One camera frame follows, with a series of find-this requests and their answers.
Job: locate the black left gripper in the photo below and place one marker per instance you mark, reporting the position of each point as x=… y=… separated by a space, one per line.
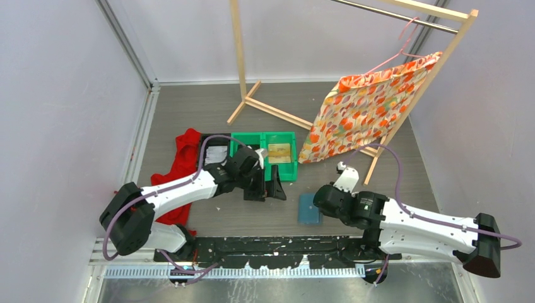
x=258 y=194

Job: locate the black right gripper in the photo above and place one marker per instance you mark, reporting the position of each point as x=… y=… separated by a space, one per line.
x=343 y=191

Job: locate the blue card holder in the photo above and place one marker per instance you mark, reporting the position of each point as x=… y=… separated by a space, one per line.
x=308 y=213

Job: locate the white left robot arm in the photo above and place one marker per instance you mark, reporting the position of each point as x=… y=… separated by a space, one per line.
x=130 y=219

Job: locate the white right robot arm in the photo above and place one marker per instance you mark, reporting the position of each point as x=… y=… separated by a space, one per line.
x=471 y=242

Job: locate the green bin with gold cards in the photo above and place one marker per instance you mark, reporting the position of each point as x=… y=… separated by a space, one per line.
x=288 y=172

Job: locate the gold cards stack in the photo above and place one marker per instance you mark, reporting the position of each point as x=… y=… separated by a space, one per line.
x=279 y=153

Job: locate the white cards in black bin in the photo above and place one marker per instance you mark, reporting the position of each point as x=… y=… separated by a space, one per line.
x=215 y=154

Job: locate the black plastic bin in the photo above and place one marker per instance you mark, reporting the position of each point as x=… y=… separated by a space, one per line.
x=210 y=139

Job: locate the red cloth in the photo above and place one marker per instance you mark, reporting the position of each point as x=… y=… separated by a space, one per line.
x=184 y=166

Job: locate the floral orange fabric bag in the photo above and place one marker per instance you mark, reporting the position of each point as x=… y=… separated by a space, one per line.
x=363 y=108

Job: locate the wooden clothes rack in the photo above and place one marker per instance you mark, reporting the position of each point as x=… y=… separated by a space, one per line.
x=272 y=47

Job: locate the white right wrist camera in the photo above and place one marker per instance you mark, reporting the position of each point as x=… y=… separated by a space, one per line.
x=348 y=177

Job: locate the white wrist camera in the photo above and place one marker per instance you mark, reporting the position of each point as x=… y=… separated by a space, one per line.
x=348 y=177
x=262 y=154

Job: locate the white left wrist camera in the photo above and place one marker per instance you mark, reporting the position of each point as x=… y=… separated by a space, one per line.
x=262 y=154

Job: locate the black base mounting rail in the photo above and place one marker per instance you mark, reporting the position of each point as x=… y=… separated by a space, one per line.
x=320 y=252

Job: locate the pink wire hanger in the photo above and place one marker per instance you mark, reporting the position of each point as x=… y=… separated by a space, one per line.
x=401 y=48

